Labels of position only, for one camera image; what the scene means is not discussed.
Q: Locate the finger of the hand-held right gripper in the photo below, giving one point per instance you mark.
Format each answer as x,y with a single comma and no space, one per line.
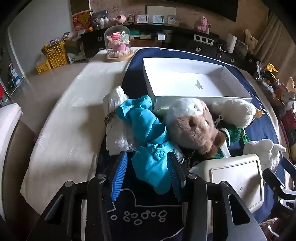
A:
275,180

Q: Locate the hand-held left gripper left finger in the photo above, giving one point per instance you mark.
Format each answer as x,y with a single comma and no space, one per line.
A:
119,176

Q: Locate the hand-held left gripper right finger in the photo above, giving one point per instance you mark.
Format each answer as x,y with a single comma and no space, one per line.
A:
176,183

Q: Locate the teal cloth garment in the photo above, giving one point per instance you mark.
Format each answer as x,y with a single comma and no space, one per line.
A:
148,166

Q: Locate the white bunny plush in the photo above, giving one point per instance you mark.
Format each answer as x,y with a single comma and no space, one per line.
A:
261,150

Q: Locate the brown bear plush pale hood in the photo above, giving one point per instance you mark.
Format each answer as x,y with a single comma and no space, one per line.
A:
192,129

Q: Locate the white cardboard box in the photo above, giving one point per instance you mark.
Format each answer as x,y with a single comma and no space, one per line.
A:
185,83

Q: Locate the navy whale print blanket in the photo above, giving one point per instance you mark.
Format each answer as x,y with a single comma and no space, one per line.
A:
150,201

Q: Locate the white lace cloth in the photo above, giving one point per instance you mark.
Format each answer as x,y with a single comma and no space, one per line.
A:
118,139

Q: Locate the cream plastic case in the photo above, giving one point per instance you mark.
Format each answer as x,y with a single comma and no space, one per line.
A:
235,180

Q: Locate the dark red box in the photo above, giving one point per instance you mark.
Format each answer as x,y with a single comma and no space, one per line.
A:
289,120

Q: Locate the white hang-tab card packet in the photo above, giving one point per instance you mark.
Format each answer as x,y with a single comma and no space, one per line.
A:
288,96

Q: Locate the yellow toy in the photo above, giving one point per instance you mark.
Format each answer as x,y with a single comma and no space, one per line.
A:
271,68

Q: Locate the white armchair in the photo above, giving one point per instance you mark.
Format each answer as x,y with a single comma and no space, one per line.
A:
9,143

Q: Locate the white plastic basket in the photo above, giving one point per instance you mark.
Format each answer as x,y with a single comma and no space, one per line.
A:
75,58

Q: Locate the yellow plastic crate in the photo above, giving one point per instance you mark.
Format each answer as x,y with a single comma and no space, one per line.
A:
56,49
44,67
57,62

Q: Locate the brown wooden box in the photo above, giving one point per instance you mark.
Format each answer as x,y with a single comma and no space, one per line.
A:
145,43

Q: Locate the glass dome with pink rose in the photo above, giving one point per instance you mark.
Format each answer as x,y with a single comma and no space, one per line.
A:
118,39

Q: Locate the stack of green books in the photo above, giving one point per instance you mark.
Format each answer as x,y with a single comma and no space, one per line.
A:
140,36

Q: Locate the beige curtain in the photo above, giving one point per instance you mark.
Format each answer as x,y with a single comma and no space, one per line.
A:
275,39

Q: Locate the cream giraffe plush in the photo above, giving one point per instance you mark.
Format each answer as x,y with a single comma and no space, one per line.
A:
251,40

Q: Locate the black TV cabinet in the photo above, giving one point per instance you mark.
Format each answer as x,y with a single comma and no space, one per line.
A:
180,39

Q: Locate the white humidifier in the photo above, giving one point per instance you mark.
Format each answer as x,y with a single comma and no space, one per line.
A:
231,43

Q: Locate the small white cube box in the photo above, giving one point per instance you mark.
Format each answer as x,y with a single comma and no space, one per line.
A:
161,36

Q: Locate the dark metal tin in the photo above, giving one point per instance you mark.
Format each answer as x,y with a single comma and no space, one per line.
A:
168,36

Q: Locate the rack of coloured packets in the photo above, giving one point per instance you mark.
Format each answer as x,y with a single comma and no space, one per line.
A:
10,76

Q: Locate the red floral gift box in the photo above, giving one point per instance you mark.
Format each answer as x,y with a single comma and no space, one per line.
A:
81,20

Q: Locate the pink plush toy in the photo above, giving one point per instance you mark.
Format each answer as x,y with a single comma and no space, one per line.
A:
202,23

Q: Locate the blue photo box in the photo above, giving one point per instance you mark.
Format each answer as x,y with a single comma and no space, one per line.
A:
100,15

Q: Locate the cream blank canvas board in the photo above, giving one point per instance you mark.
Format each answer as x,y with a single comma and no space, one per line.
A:
161,14

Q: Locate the white monitor camera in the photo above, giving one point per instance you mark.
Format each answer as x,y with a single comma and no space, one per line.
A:
209,29

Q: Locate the small dark picture frame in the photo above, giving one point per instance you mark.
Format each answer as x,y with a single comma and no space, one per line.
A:
131,18

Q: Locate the pink picture frame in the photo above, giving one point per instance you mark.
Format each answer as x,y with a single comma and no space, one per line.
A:
142,19

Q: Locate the blue picture frame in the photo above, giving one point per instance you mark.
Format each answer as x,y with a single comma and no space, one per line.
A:
158,19

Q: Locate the wooden picture frame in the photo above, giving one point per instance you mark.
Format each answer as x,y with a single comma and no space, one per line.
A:
173,20

